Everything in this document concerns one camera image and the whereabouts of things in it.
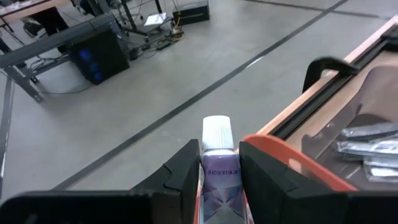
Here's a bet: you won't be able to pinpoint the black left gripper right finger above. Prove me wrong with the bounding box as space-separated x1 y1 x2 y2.
239 141 351 224

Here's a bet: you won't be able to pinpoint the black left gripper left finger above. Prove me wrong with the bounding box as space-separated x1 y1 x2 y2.
130 139 201 224

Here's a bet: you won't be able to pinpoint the small toothpaste tubes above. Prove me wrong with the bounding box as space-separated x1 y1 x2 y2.
198 115 249 224

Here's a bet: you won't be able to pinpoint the orange plastic bin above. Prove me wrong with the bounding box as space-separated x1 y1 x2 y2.
193 134 358 224

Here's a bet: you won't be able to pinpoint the black table clamp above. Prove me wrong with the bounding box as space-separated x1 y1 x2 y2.
302 56 361 94

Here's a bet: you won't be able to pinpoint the black computer tower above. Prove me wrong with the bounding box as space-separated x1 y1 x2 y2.
67 29 131 86

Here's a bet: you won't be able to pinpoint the dark brown bin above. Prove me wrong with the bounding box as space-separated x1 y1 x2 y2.
300 63 398 191

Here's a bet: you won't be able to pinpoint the white paper sheet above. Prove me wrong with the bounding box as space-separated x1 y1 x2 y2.
143 12 168 27

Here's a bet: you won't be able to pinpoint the black cardboard box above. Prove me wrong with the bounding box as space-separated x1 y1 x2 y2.
172 0 211 27

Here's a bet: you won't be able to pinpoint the black stand legs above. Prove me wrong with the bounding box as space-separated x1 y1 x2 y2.
86 0 175 43

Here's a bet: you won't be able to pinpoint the wooden top workbench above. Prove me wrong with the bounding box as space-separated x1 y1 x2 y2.
0 0 68 23

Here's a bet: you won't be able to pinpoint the grey metal workbench frame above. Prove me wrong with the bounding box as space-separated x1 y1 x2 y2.
0 12 116 104

